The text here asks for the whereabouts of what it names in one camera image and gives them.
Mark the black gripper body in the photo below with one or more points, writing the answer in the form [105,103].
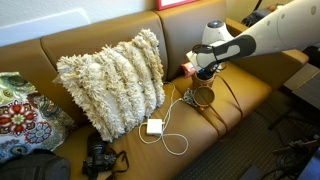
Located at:
[207,74]

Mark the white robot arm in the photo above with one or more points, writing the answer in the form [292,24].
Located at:
[293,26]

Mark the tan leather sofa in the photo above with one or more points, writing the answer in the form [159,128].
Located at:
[178,30]

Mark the blue cloth side table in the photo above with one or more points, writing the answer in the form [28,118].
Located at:
[255,16]

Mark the white power adapter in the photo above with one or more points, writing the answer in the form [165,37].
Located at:
[154,126]

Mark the red framed picture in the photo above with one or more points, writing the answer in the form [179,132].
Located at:
[165,4]

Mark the shaggy cream pillow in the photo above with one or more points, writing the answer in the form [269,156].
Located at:
[116,87]

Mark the floral patterned pillow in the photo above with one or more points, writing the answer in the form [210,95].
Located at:
[28,119]

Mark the black dslr camera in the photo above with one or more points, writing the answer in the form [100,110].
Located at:
[101,158]

